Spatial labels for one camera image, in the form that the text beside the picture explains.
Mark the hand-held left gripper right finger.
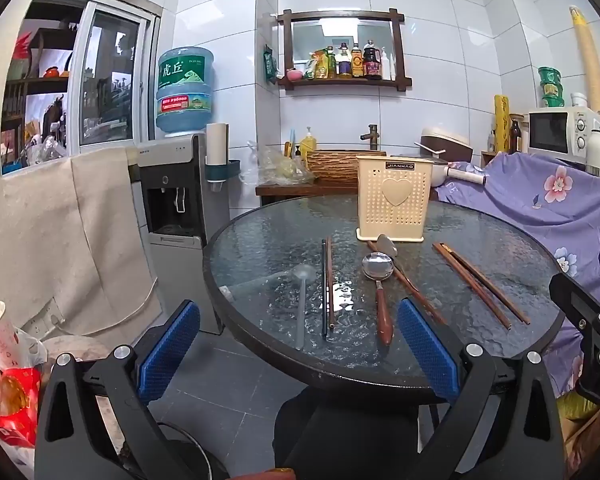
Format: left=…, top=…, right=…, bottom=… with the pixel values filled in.
left=397, top=297, right=566, bottom=480

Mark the white brown rice cooker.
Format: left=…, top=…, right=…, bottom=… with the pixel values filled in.
left=420, top=127, right=472, bottom=162

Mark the wall socket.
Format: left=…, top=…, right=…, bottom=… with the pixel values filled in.
left=27, top=307, right=65, bottom=339

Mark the wooden counter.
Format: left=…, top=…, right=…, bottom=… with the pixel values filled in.
left=255, top=182, right=362, bottom=207

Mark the round glass table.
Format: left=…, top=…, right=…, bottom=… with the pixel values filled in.
left=202, top=195, right=567, bottom=428

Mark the red plastic bag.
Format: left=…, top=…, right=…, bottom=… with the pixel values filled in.
left=0, top=365, right=44, bottom=449

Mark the tall paper cup stack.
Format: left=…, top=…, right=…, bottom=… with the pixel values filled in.
left=569, top=5, right=600, bottom=114

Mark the sliding window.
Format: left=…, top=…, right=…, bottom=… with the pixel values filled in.
left=0, top=0, right=162, bottom=177

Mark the beige plastic utensil holder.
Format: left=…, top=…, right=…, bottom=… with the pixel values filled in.
left=355, top=155, right=435, bottom=243

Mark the white paper cup red print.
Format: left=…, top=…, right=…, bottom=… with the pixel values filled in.
left=0, top=300, right=22, bottom=377

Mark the yellow soap dispenser bottle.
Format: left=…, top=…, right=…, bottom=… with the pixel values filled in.
left=299, top=126, right=317, bottom=161

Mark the dark soy sauce bottle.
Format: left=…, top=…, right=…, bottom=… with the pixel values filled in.
left=362, top=39, right=384, bottom=80

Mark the white pot with handle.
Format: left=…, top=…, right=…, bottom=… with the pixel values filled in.
left=387, top=152, right=487, bottom=192

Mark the ribbed wooden basin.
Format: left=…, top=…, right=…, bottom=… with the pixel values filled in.
left=305, top=149, right=389, bottom=186

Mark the translucent plastic spoon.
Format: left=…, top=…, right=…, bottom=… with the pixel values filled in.
left=292, top=265, right=314, bottom=352

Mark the clear plastic bag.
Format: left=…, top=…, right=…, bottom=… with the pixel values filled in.
left=240, top=142, right=316, bottom=187

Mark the yellow green packet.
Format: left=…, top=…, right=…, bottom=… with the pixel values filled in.
left=307, top=50, right=329, bottom=80

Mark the white microwave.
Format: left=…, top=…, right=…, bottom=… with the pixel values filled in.
left=527, top=106, right=600, bottom=162

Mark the yellow roll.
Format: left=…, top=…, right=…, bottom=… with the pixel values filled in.
left=493, top=94, right=511, bottom=155

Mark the wooden framed mirror shelf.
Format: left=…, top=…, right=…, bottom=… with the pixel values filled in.
left=276, top=8, right=406, bottom=92

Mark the person's leg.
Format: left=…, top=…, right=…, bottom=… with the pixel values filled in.
left=275, top=385, right=433, bottom=480

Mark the grey water dispenser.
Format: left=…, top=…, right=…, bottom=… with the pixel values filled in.
left=126, top=132, right=231, bottom=337

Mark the paper cup dispenser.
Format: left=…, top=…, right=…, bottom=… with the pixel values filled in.
left=203, top=122, right=242, bottom=184

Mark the beige cloth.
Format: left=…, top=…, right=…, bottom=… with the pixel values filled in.
left=0, top=35, right=163, bottom=343

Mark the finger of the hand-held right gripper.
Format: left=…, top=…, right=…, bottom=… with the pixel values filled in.
left=550, top=272, right=600, bottom=341

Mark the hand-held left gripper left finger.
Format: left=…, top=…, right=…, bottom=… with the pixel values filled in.
left=35, top=300, right=206, bottom=480

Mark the purple floral cloth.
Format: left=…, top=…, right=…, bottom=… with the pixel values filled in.
left=430, top=152, right=600, bottom=397

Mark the red artificial flower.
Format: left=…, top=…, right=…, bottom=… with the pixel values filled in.
left=14, top=31, right=34, bottom=61

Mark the large metal spoon wooden handle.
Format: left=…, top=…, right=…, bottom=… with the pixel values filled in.
left=361, top=252, right=397, bottom=346

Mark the blue water jug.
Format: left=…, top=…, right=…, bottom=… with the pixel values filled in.
left=154, top=46, right=216, bottom=137

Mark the bronze faucet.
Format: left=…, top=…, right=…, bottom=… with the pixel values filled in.
left=359, top=124, right=381, bottom=151

